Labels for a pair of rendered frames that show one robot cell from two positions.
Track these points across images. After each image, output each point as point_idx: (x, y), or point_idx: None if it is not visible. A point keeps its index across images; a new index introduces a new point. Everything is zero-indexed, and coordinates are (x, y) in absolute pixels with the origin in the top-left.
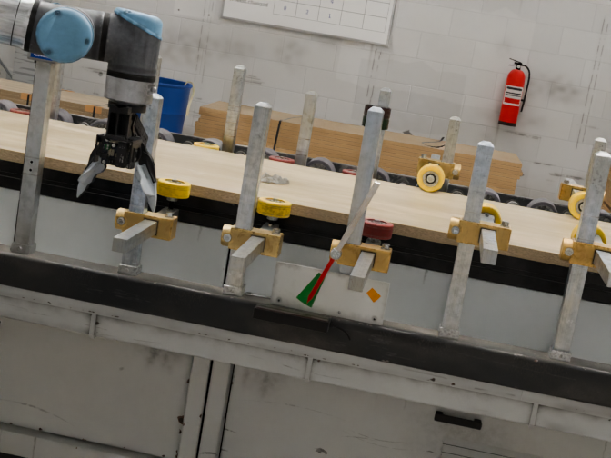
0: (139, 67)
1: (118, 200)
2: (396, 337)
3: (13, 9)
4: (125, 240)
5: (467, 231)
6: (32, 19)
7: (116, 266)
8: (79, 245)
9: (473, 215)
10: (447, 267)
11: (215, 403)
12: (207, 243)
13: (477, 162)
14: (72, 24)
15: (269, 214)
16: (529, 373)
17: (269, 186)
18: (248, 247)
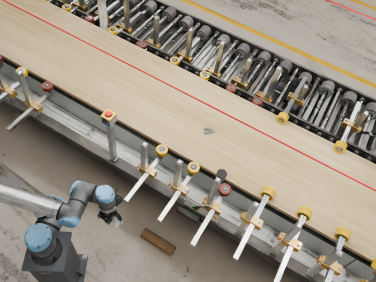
0: (105, 208)
1: (147, 140)
2: (220, 229)
3: (50, 214)
4: (127, 201)
5: (245, 221)
6: (56, 218)
7: (149, 154)
8: (138, 145)
9: (248, 218)
10: (252, 200)
11: None
12: (175, 161)
13: (251, 208)
14: (69, 223)
15: (189, 173)
16: (261, 254)
17: (203, 140)
18: (169, 206)
